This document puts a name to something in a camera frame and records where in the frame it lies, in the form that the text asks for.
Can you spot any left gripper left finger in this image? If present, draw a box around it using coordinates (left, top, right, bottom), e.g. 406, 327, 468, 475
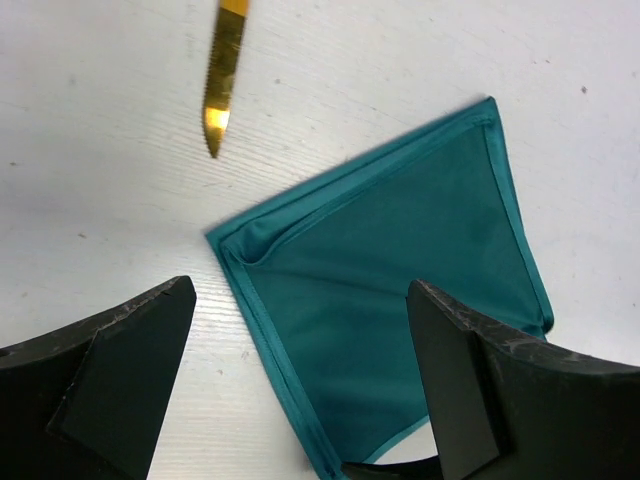
1, 276, 196, 479

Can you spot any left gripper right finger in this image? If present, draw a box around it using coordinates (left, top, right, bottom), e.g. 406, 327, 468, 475
342, 280, 639, 479

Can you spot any teal cloth napkin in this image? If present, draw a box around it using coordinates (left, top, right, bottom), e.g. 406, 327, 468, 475
206, 98, 554, 479

